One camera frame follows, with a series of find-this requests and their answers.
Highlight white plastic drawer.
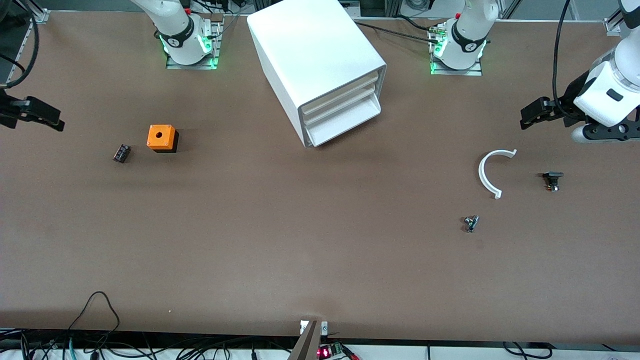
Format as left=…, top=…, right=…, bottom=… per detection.
left=302, top=82, right=383, bottom=127
left=299, top=70, right=381, bottom=115
left=305, top=96, right=383, bottom=148

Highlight orange button box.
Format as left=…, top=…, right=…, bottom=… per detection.
left=146, top=124, right=179, bottom=154

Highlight white drawer cabinet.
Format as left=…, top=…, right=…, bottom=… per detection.
left=246, top=0, right=388, bottom=149

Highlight white curved plastic arc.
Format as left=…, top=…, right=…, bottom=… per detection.
left=478, top=149, right=518, bottom=200

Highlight aluminium profile corner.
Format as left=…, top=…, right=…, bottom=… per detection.
left=20, top=0, right=51, bottom=24
left=602, top=7, right=626, bottom=36

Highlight circuit board with red light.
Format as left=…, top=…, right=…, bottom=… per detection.
left=316, top=341, right=361, bottom=360

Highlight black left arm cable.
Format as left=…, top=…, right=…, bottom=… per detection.
left=552, top=0, right=573, bottom=108

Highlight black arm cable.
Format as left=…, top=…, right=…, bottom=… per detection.
left=0, top=10, right=40, bottom=88
left=552, top=0, right=573, bottom=108

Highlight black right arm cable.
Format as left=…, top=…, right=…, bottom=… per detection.
left=0, top=10, right=40, bottom=88

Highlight black switch part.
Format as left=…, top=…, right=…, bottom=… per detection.
left=542, top=171, right=565, bottom=193

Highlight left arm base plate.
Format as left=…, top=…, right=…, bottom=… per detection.
left=430, top=22, right=484, bottom=77

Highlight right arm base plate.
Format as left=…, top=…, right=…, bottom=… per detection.
left=166, top=14, right=224, bottom=70

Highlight black cable on table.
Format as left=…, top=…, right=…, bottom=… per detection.
left=354, top=21, right=441, bottom=43
left=395, top=14, right=436, bottom=32

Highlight thin black looped cable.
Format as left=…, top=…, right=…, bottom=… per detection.
left=67, top=291, right=121, bottom=333

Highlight dark metal frame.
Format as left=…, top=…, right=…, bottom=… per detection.
left=345, top=0, right=401, bottom=18

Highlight black cables behind table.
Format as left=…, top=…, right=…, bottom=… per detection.
left=190, top=0, right=253, bottom=16

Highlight black cable coil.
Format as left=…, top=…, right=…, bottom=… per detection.
left=502, top=341, right=553, bottom=360

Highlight black cable bundle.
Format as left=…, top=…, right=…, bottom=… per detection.
left=0, top=327, right=301, bottom=360

